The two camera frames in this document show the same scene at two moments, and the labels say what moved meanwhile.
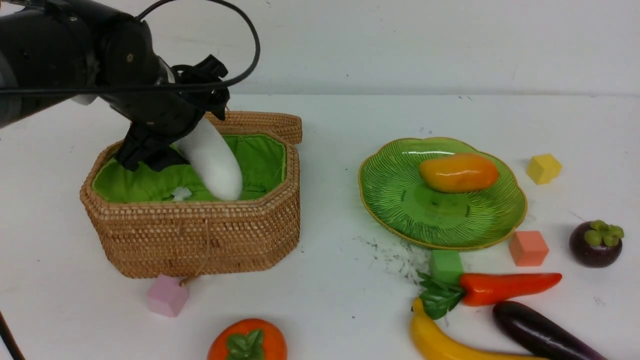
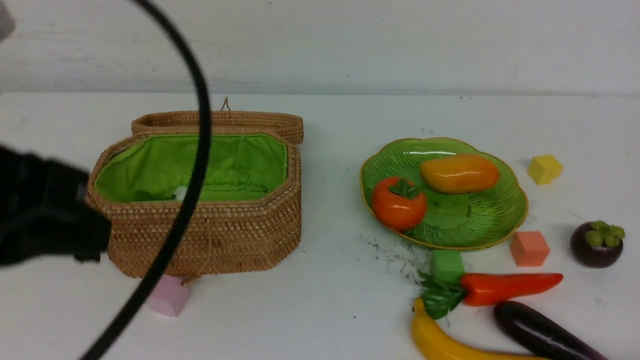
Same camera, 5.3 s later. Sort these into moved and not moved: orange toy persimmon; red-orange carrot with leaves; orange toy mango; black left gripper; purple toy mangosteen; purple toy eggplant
Moved: orange toy persimmon; black left gripper
Not moved: purple toy eggplant; orange toy mango; red-orange carrot with leaves; purple toy mangosteen
